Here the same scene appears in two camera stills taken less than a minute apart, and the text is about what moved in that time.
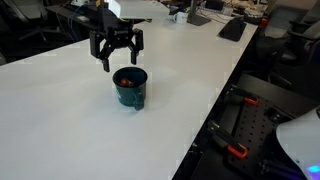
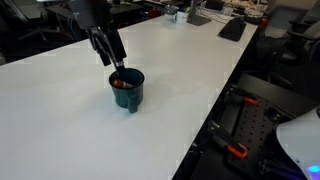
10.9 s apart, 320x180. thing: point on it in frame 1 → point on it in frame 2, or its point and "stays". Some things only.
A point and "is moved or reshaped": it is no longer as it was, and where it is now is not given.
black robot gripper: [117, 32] → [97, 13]
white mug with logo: [181, 17] stays
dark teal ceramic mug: [135, 95] is moved or reshaped
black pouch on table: [233, 29] stays
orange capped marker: [125, 82] is moved or reshaped
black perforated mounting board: [255, 146] stays
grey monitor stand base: [195, 19] stays
